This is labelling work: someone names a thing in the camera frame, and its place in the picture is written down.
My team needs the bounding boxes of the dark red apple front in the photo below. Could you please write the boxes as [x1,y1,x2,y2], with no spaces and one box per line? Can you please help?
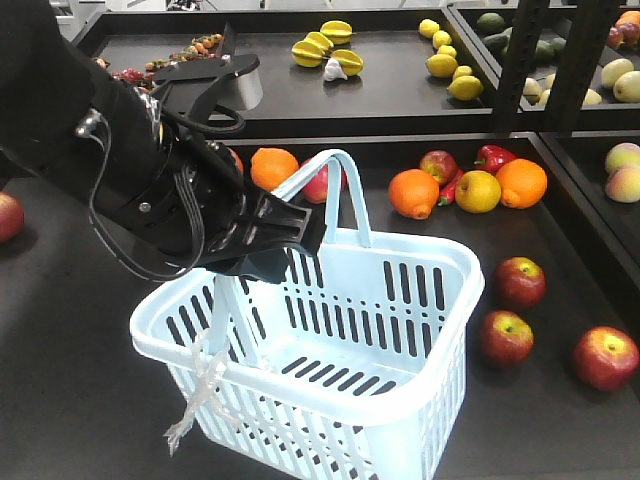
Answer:
[478,310,535,370]

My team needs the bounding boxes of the red apple by oranges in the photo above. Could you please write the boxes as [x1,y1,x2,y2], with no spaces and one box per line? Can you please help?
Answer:
[302,165,329,204]

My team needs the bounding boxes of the cherry tomato vines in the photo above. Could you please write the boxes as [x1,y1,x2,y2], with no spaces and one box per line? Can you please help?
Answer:
[93,33,224,89]

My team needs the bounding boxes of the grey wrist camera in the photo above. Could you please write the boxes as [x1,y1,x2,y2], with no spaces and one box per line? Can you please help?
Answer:
[151,54,263,122]

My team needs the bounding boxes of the orange near pepper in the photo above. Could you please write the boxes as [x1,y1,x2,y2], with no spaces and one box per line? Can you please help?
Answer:
[388,169,440,220]

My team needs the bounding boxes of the black wooden display table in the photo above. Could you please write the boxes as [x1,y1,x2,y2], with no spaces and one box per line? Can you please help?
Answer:
[1,10,639,479]

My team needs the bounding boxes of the dark red apple edge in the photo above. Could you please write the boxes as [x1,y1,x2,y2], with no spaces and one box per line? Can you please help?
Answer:
[572,326,639,392]

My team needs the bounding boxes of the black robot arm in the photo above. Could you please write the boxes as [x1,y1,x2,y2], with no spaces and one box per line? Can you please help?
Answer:
[1,1,325,283]

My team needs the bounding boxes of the yellow apple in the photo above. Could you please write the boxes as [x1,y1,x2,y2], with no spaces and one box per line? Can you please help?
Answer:
[455,170,501,214]

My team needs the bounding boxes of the red-yellow small apple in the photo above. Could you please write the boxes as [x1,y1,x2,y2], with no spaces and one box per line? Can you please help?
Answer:
[419,150,458,186]

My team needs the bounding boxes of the large orange right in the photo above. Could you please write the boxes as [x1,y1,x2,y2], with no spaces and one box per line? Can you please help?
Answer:
[495,158,548,209]

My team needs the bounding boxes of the pale yellow peach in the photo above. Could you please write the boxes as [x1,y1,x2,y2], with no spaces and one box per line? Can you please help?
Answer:
[604,142,640,174]

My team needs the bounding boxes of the red chili pepper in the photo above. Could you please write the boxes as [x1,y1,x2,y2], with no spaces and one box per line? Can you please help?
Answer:
[437,169,464,206]

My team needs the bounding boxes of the dark red apple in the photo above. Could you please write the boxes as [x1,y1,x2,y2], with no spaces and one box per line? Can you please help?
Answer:
[478,310,535,370]
[492,256,547,311]

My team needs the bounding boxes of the light blue plastic basket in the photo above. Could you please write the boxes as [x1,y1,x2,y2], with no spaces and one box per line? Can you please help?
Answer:
[130,149,485,479]

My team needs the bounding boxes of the red bell pepper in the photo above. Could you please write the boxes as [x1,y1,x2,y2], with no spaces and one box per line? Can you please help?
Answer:
[474,144,517,174]

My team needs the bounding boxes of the white garlic bulb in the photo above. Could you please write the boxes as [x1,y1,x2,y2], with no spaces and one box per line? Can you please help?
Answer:
[322,58,348,82]

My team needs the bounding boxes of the lone red apple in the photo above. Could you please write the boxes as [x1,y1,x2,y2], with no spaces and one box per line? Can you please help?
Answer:
[0,192,25,243]

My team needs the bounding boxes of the dark red apple rear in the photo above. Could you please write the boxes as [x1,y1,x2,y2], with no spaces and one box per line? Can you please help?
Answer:
[492,256,547,311]

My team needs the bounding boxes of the yellow starfruit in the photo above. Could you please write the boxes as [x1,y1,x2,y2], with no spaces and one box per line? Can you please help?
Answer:
[291,40,325,68]

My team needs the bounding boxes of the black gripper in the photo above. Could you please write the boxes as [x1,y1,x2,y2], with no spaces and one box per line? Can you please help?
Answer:
[149,139,326,283]

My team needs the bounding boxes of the black upright rack post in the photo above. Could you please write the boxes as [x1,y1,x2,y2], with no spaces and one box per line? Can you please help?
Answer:
[491,0,549,134]

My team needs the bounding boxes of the yellow lemon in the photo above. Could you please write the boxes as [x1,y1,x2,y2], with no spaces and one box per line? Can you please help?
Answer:
[425,54,458,78]

